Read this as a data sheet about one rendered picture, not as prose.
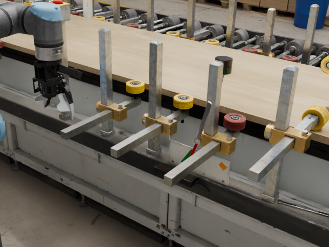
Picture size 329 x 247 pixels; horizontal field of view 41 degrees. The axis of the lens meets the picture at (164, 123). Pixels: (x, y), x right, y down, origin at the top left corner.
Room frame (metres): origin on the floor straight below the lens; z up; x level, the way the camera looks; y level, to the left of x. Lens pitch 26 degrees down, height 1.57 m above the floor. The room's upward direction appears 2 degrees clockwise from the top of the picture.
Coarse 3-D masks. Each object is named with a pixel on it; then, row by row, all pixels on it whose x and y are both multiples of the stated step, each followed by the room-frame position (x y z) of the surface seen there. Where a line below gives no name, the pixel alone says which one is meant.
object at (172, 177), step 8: (232, 136) 1.40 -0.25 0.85; (208, 144) 1.32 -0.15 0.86; (216, 144) 1.32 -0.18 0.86; (200, 152) 1.26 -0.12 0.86; (208, 152) 1.27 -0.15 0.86; (192, 160) 1.21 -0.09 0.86; (200, 160) 1.23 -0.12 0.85; (176, 168) 1.15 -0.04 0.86; (184, 168) 1.16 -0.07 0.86; (192, 168) 1.19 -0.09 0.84; (168, 176) 1.11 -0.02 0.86; (176, 176) 1.11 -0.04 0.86; (184, 176) 1.15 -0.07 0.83; (168, 184) 1.10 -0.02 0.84
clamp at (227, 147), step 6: (204, 138) 1.37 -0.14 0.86; (210, 138) 1.36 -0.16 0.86; (216, 138) 1.34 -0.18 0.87; (222, 138) 1.34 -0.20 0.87; (234, 138) 1.35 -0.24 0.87; (204, 144) 1.37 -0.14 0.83; (222, 144) 1.33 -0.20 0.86; (228, 144) 1.31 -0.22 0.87; (234, 144) 1.34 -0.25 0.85; (222, 150) 1.33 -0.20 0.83; (228, 150) 1.31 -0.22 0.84; (234, 150) 1.35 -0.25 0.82
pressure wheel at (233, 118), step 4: (224, 116) 1.45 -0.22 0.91; (228, 116) 1.45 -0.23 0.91; (232, 116) 1.46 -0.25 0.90; (236, 116) 1.44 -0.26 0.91; (240, 116) 1.45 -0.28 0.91; (224, 120) 1.43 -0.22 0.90; (228, 120) 1.42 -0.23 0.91; (232, 120) 1.42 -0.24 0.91; (236, 120) 1.42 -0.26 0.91; (240, 120) 1.42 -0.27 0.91; (244, 120) 1.42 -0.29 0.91; (224, 124) 1.43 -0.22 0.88; (228, 124) 1.41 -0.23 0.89; (232, 124) 1.41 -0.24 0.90; (236, 124) 1.40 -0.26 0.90; (240, 124) 1.41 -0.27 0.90; (244, 124) 1.42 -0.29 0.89; (228, 128) 1.41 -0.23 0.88; (232, 128) 1.40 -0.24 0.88; (236, 128) 1.40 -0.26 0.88; (240, 128) 1.41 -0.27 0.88
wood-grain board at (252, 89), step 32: (0, 0) 3.51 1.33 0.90; (96, 32) 2.62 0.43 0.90; (128, 32) 2.65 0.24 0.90; (96, 64) 2.01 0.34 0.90; (128, 64) 2.03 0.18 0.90; (192, 64) 2.06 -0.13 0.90; (256, 64) 2.10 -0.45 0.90; (288, 64) 2.11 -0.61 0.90; (192, 96) 1.65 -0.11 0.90; (224, 96) 1.66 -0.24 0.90; (256, 96) 1.67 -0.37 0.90; (320, 96) 1.70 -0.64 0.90
